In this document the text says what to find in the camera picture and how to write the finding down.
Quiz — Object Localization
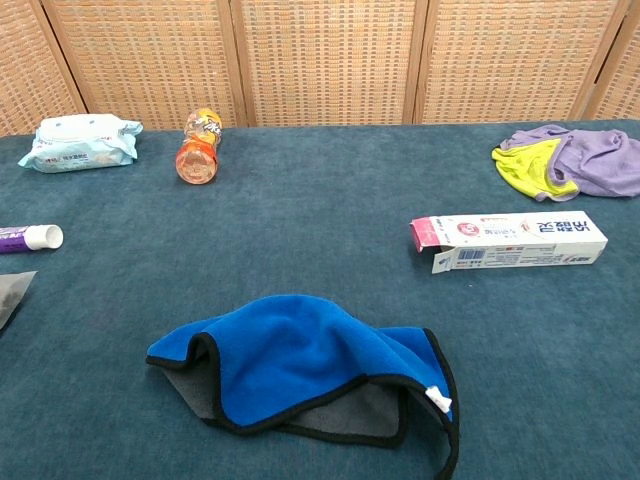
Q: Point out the white pink toothpaste box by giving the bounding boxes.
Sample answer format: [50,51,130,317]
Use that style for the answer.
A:
[409,210,610,275]

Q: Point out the purple white toothpaste tube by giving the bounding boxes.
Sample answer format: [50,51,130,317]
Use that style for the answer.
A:
[0,224,65,255]

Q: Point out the dark teal table mat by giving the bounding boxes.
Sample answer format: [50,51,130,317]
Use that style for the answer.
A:
[0,118,640,480]

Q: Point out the blue grey microfibre cloth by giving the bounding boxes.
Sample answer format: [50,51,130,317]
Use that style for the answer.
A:
[145,294,461,480]

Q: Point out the orange drink plastic bottle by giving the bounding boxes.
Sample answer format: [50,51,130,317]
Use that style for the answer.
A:
[174,108,224,186]

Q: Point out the bamboo folding screen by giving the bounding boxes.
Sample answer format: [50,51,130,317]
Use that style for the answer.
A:
[0,0,640,137]

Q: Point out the light blue wet wipes pack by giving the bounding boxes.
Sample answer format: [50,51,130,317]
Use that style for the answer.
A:
[17,113,145,175]

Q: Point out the purple yellow cloth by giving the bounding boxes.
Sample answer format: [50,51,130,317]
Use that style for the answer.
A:
[491,124,640,203]

